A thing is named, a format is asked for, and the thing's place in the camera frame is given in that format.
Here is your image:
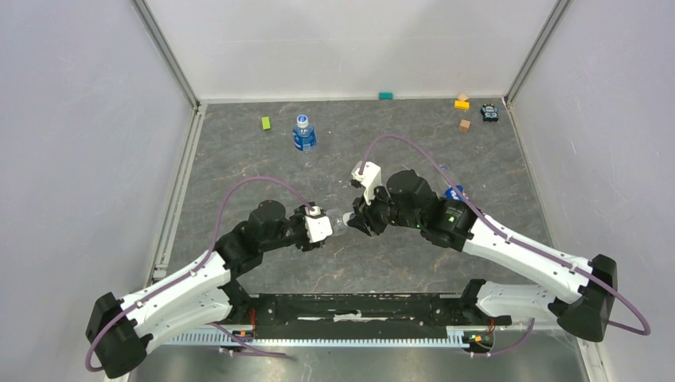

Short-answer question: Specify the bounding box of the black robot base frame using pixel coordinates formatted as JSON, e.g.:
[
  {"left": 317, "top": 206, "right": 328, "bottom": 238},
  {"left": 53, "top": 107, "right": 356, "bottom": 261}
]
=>
[{"left": 219, "top": 293, "right": 513, "bottom": 340}]

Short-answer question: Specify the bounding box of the black blue toy car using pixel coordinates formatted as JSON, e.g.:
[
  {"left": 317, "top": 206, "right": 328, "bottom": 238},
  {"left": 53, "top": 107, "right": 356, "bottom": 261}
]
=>
[{"left": 480, "top": 103, "right": 499, "bottom": 122}]

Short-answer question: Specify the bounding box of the blue label Pocari bottle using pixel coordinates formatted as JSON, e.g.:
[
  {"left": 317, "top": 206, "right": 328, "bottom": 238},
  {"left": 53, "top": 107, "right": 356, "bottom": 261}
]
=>
[{"left": 292, "top": 121, "right": 317, "bottom": 153}]

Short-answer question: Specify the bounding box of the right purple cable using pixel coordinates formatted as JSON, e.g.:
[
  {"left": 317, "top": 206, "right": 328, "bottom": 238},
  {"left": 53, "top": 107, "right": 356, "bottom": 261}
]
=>
[{"left": 359, "top": 134, "right": 652, "bottom": 337}]

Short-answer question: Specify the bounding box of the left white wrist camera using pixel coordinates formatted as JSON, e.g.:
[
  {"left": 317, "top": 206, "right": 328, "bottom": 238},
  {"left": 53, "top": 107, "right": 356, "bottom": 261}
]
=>
[{"left": 305, "top": 206, "right": 334, "bottom": 244}]

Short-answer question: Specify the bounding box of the white blue Pocari cap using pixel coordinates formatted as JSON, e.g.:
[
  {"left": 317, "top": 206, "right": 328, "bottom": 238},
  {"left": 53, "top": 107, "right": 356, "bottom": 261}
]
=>
[{"left": 296, "top": 115, "right": 309, "bottom": 128}]

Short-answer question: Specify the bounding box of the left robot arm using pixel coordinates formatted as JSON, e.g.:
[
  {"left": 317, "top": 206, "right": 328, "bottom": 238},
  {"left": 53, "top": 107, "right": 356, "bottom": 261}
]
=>
[{"left": 85, "top": 200, "right": 334, "bottom": 379}]

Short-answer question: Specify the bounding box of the white slotted cable duct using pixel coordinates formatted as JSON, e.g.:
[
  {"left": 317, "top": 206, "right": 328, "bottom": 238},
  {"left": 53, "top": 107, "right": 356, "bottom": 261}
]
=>
[{"left": 166, "top": 326, "right": 493, "bottom": 350}]

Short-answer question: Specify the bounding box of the purple cable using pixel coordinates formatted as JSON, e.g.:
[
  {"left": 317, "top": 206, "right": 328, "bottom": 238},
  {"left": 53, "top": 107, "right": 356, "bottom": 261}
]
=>
[
  {"left": 359, "top": 134, "right": 652, "bottom": 337},
  {"left": 84, "top": 176, "right": 318, "bottom": 372}
]

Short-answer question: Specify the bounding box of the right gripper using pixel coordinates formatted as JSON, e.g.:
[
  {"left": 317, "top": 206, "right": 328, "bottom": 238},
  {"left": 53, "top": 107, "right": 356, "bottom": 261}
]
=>
[{"left": 347, "top": 181, "right": 423, "bottom": 238}]

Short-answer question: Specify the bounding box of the yellow block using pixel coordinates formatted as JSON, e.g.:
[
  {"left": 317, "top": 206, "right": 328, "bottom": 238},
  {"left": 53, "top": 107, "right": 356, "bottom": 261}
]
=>
[{"left": 454, "top": 99, "right": 470, "bottom": 111}]

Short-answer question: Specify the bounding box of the tan cube block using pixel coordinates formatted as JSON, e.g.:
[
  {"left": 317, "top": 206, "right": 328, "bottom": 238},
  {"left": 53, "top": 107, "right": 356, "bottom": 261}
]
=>
[{"left": 458, "top": 119, "right": 471, "bottom": 133}]

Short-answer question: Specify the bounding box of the green block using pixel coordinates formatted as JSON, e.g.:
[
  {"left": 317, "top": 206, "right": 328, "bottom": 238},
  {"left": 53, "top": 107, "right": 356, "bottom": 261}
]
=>
[{"left": 261, "top": 116, "right": 271, "bottom": 131}]

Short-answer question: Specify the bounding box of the Pepsi label clear bottle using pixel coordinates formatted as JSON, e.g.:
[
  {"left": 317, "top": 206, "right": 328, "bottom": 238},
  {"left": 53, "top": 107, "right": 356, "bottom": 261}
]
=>
[{"left": 436, "top": 164, "right": 466, "bottom": 201}]

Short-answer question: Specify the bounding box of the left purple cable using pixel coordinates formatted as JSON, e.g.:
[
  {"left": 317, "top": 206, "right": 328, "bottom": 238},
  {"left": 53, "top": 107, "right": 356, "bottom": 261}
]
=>
[{"left": 84, "top": 176, "right": 318, "bottom": 372}]

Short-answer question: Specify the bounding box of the red label clear bottle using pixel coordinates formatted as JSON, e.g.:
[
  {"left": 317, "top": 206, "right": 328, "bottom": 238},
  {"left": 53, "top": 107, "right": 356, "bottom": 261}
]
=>
[{"left": 326, "top": 209, "right": 349, "bottom": 236}]

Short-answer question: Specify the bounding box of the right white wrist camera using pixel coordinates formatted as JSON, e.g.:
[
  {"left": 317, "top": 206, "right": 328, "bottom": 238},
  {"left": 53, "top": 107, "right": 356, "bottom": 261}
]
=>
[{"left": 350, "top": 161, "right": 382, "bottom": 205}]

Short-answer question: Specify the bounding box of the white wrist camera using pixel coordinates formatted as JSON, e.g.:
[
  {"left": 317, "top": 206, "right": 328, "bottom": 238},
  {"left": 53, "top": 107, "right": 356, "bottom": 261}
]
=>
[
  {"left": 350, "top": 161, "right": 382, "bottom": 205},
  {"left": 305, "top": 206, "right": 334, "bottom": 244}
]

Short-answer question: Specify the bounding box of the white blue bottle cap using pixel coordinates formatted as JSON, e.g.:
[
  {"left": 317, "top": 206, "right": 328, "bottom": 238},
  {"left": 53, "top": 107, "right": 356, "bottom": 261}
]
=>
[{"left": 342, "top": 212, "right": 355, "bottom": 225}]

